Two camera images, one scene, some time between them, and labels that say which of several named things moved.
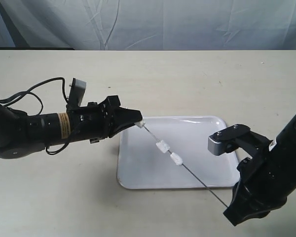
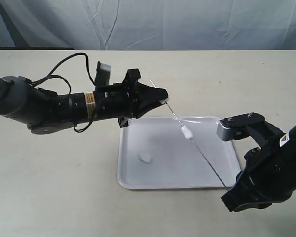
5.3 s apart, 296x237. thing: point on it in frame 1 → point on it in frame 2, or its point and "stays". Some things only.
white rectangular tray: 141,165 stays
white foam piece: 139,124 → 145,158
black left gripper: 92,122 → 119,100
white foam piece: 163,146 → 165,100
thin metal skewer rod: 208,188 → 192,139
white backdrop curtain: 149,24 stays
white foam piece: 176,159 → 187,132
